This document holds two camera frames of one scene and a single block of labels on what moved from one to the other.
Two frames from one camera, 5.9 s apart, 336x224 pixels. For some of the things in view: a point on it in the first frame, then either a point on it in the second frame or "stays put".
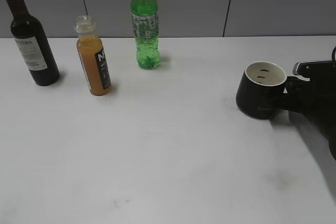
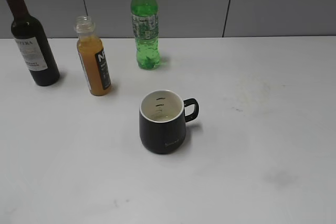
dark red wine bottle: (31, 38) stays put
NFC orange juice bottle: (92, 56) stays put
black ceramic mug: (261, 87) to (163, 121)
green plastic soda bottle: (145, 14) stays put
